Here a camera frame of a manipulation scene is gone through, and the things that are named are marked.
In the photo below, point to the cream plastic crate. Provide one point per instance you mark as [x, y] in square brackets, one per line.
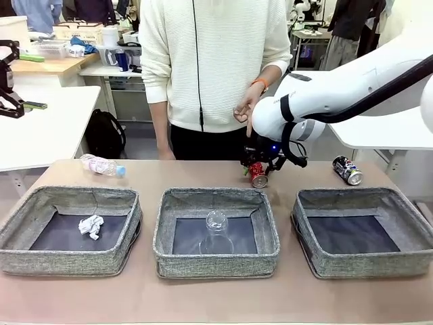
[78, 32]

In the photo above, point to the person's black trousers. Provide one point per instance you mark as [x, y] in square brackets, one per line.
[209, 145]

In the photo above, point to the black handheld device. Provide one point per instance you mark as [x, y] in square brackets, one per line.
[136, 69]

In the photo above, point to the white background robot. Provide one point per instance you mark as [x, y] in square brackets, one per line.
[301, 10]

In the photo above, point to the person's right hand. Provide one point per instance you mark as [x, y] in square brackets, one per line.
[167, 154]

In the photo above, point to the white and black headset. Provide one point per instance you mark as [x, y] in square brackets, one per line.
[132, 39]

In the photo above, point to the person's white knit sweater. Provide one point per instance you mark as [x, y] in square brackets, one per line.
[220, 67]

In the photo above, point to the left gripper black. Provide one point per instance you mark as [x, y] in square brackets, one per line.
[6, 78]

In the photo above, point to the clear plastic water bottle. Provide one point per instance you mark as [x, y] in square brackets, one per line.
[99, 166]

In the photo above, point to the white storage box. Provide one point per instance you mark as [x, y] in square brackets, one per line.
[13, 30]

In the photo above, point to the grey woven fabric basket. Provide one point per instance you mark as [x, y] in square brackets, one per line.
[365, 264]
[216, 265]
[67, 262]

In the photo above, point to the background figure grey trousers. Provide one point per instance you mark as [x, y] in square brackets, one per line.
[341, 50]

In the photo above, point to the black backpack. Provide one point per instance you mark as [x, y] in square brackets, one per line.
[105, 135]

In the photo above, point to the white paper ball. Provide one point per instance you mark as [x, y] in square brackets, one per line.
[90, 227]

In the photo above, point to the clear plastic storage box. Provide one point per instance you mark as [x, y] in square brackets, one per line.
[135, 55]

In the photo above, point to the dark blue bottle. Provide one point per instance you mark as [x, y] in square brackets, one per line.
[121, 61]

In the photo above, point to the background person dark coat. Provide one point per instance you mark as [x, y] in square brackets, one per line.
[91, 10]

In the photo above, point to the white desk with drawers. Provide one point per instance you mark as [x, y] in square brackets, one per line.
[101, 71]

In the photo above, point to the person's right forearm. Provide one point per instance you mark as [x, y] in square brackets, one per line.
[160, 125]

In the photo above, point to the small white labelled box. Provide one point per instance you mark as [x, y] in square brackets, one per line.
[76, 51]

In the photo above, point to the background desk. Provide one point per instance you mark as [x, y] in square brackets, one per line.
[311, 37]

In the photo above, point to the blue cloth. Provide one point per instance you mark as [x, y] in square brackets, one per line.
[89, 47]

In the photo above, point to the person's left hand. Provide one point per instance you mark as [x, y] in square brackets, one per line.
[250, 101]

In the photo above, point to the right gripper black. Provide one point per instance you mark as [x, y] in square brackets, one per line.
[264, 149]

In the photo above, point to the clear plastic cup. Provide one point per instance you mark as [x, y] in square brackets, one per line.
[216, 230]

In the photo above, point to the person's left forearm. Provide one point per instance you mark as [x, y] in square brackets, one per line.
[272, 72]

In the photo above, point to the crushed red drink can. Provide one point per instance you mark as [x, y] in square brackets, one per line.
[260, 179]

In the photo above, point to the crushed black drink can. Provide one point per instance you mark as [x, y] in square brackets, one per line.
[348, 171]

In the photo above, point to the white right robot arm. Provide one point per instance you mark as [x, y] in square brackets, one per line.
[338, 91]

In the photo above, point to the background person blue shirt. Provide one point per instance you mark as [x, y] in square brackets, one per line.
[37, 15]

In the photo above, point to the white mesh tray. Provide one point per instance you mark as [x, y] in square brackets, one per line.
[50, 49]

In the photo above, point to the background person beige clothes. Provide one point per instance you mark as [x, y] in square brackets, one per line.
[135, 13]

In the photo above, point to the wooden table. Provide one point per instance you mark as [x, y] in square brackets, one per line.
[50, 66]

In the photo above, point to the white cylinder container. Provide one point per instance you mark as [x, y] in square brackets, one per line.
[110, 37]

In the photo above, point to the white work table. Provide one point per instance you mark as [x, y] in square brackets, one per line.
[61, 118]
[389, 135]

